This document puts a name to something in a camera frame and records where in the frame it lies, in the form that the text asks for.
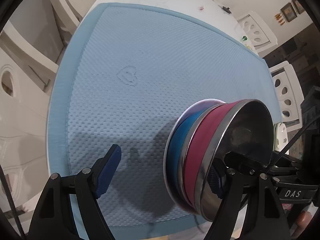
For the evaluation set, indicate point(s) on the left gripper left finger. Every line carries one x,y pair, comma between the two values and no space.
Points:
53,216

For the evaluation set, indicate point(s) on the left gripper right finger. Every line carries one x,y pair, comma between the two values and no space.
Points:
264,217

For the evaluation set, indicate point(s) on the magenta steel bowl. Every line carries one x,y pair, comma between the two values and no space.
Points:
226,133

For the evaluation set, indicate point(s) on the pink ceramic bowl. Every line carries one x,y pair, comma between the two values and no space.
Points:
190,119

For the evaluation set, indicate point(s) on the large octagonal forest plate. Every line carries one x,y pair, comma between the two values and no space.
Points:
280,136

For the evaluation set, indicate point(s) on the person's right hand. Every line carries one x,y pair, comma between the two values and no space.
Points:
302,222

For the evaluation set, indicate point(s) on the white chair near right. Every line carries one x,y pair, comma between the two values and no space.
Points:
289,94

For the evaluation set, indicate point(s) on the white chair far right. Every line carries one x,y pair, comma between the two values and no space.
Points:
257,31

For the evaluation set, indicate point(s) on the white chair near left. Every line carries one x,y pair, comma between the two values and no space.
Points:
26,108

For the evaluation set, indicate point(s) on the small framed picture pair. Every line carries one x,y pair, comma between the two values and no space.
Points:
289,12

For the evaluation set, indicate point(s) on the light blue table mat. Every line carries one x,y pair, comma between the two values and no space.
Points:
127,75

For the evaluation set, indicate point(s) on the small black lid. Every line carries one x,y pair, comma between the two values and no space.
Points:
226,9

